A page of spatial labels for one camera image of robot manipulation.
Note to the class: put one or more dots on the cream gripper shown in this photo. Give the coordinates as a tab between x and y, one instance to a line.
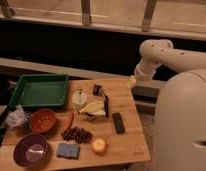
131	82

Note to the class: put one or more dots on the blue sponge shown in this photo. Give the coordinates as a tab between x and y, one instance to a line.
69	151

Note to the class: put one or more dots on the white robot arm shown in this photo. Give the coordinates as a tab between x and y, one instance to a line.
180	113

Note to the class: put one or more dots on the green plastic tray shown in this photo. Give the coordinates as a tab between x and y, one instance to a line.
40	90

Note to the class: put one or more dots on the banana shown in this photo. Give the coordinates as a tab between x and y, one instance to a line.
92	107

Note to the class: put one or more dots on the black rectangular remote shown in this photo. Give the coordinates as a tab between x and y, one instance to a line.
118	122

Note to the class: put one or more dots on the wooden cutting board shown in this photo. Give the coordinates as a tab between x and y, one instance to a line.
128	147

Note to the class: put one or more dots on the white round timer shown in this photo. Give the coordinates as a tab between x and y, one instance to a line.
79	97

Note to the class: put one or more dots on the red sausage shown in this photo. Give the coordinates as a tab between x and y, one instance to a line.
69	121

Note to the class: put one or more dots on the yellow round fruit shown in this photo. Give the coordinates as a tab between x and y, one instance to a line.
99	146

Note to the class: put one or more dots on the bunch of dark grapes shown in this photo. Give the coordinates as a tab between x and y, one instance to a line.
79	135

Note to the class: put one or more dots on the orange bowl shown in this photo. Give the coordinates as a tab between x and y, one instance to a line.
42	121

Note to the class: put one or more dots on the purple bowl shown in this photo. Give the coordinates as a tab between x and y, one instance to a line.
30	150

